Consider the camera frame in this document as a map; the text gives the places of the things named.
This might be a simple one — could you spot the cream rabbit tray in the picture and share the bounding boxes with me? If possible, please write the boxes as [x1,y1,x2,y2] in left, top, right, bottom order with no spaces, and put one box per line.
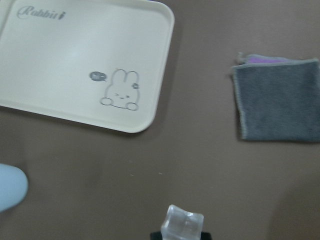
[0,0,175,133]

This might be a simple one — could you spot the grey folded cloth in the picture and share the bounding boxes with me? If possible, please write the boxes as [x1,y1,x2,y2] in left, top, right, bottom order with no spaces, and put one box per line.
[232,54,320,142]

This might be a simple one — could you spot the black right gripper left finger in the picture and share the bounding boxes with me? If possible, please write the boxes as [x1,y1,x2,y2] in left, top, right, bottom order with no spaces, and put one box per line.
[149,231,163,240]

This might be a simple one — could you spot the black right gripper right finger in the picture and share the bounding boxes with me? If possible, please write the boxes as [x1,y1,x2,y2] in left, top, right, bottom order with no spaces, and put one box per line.
[200,231,212,240]

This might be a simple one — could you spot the clear ice cube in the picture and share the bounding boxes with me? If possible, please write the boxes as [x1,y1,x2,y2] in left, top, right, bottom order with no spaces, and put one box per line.
[160,204,204,240]

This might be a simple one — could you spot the light blue cup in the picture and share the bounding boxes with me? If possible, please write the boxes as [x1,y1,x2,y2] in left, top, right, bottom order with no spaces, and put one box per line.
[0,163,29,212]

